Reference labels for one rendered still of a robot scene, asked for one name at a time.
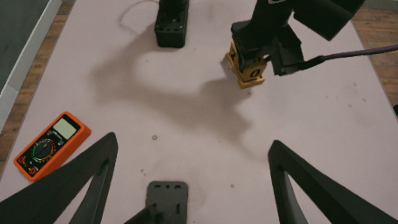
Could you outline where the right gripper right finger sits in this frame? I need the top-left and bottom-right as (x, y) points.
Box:
(268, 140), (398, 224)

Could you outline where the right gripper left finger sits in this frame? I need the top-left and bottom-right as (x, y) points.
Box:
(0, 132), (118, 224)

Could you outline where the orange digital multimeter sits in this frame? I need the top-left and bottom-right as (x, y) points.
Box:
(13, 111), (91, 182)

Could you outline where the wooden number cube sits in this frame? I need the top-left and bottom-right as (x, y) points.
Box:
(229, 41), (238, 68)
(236, 57), (267, 81)

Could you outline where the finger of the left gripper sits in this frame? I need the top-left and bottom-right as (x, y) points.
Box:
(232, 36), (255, 71)
(264, 55), (271, 63)

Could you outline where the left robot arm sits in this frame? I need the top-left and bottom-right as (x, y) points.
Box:
(154, 0), (366, 77)

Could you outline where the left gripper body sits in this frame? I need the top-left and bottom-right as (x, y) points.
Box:
(231, 0), (304, 67)

